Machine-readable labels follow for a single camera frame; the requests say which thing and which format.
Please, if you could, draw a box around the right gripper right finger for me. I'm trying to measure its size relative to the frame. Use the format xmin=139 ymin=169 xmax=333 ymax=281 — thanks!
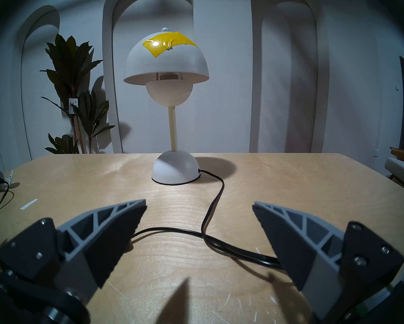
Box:
xmin=252 ymin=201 xmax=404 ymax=321

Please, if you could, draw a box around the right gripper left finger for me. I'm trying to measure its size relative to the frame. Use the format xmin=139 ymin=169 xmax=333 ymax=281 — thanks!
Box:
xmin=0 ymin=198 xmax=148 ymax=305

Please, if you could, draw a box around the tall green potted plant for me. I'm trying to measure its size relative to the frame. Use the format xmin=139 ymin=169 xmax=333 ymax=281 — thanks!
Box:
xmin=40 ymin=34 xmax=116 ymax=154

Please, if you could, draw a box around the yellow tape patch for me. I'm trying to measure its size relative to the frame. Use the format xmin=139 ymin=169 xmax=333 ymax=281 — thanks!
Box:
xmin=142 ymin=31 xmax=198 ymax=58

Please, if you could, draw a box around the wooden armchair with white cushions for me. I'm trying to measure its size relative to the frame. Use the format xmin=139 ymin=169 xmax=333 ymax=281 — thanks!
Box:
xmin=385 ymin=147 xmax=404 ymax=196

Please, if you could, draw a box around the white mushroom table lamp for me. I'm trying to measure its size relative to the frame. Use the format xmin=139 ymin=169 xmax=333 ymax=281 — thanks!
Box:
xmin=123 ymin=27 xmax=210 ymax=186

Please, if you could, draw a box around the black lamp power cord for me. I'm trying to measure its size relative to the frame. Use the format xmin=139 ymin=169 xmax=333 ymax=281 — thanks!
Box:
xmin=0 ymin=170 xmax=284 ymax=270

